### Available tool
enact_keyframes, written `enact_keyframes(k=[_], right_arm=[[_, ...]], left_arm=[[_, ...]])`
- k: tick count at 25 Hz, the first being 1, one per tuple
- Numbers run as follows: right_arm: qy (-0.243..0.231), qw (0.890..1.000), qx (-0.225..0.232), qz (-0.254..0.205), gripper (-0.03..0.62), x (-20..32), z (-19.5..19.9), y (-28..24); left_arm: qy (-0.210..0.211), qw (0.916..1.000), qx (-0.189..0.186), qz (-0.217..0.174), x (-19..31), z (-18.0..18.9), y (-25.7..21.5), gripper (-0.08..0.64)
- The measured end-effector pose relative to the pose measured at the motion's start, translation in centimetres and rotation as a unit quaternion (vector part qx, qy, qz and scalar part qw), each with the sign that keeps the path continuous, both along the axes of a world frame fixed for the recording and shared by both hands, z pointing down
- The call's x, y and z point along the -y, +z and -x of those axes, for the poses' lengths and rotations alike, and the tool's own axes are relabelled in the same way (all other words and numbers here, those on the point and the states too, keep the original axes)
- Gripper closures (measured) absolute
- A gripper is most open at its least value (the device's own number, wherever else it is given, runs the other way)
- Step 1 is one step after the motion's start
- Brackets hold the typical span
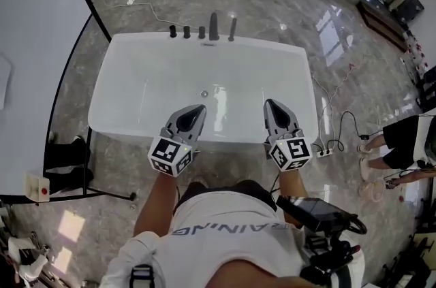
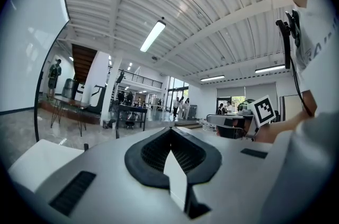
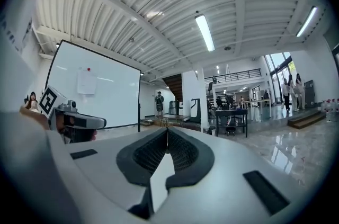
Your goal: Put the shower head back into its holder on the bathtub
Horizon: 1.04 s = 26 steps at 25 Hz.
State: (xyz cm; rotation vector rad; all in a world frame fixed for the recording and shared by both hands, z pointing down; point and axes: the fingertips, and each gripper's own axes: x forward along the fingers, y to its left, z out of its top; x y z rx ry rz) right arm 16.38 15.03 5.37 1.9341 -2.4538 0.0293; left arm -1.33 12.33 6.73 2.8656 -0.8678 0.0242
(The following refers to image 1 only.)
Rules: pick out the person's right forearm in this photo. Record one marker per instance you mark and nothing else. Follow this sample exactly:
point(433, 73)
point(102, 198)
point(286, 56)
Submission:
point(293, 184)

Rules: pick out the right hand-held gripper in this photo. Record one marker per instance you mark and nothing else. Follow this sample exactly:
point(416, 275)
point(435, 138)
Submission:
point(293, 154)

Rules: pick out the white table black frame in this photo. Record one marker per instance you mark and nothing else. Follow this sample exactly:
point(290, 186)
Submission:
point(30, 41)

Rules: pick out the pink bucket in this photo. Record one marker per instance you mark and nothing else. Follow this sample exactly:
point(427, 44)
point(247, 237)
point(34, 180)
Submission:
point(373, 189)

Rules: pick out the white power strip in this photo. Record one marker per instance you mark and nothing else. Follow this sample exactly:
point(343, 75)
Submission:
point(324, 153)

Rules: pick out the black faucet knob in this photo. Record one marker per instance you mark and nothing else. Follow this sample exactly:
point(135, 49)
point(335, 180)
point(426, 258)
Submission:
point(186, 32)
point(202, 33)
point(172, 32)

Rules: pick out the black bag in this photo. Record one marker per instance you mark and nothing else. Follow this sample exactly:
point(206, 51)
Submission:
point(68, 164)

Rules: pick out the person's black shorts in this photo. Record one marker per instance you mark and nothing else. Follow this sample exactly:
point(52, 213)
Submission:
point(252, 189)

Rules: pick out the white rectangular bathtub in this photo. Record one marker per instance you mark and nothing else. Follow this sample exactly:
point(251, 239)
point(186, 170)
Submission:
point(143, 82)

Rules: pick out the beige box red button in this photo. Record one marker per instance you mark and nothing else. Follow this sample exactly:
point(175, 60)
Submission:
point(36, 187)

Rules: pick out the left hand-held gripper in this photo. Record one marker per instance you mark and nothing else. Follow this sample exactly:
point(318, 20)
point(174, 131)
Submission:
point(167, 157)

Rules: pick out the black chest-mounted screen device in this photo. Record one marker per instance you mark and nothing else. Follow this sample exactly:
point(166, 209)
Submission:
point(330, 256)

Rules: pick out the person's left forearm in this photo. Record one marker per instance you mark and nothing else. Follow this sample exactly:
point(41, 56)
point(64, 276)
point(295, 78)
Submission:
point(156, 205)

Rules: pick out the black faucet spout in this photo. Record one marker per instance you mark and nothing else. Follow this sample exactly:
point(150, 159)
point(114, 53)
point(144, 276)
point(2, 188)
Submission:
point(213, 26)

